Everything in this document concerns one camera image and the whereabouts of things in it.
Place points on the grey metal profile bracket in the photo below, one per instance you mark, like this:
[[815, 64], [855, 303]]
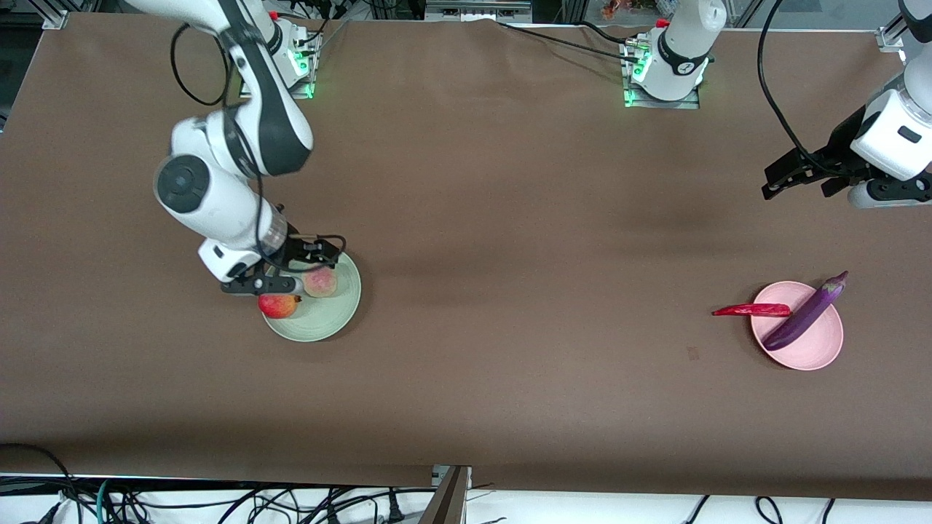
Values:
[[448, 502]]

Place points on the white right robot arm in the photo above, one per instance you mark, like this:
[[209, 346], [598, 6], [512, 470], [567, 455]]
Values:
[[218, 196]]

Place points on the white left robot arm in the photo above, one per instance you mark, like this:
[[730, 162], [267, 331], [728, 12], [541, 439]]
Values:
[[684, 51]]

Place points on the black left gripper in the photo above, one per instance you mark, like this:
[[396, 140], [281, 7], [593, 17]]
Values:
[[834, 154]]

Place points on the red chili pepper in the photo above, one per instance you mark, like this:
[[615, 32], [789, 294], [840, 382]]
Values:
[[750, 310]]

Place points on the red pomegranate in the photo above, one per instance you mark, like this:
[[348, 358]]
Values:
[[278, 306]]

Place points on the aluminium corner bracket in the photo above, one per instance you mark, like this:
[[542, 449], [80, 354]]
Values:
[[54, 18], [888, 40]]

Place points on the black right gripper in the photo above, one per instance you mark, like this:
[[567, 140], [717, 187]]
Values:
[[300, 249]]

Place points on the yellow pink peach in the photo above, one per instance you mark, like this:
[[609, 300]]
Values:
[[320, 285]]

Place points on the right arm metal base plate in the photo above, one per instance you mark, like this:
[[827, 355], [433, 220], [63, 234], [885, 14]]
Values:
[[302, 92]]

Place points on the grey aluminium frame rail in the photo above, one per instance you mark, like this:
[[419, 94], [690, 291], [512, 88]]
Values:
[[477, 11]]

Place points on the pale green round plate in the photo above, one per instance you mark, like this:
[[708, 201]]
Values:
[[328, 320]]

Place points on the purple eggplant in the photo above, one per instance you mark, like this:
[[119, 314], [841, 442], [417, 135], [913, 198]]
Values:
[[804, 313]]

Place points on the orange red background clutter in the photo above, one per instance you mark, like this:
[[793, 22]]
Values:
[[615, 9]]

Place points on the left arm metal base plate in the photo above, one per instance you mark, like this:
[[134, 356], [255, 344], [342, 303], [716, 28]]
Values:
[[659, 105]]

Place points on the brown table cover sheet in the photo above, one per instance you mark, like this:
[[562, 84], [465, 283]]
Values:
[[466, 407]]

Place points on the pink round plate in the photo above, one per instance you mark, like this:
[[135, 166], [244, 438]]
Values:
[[815, 349]]

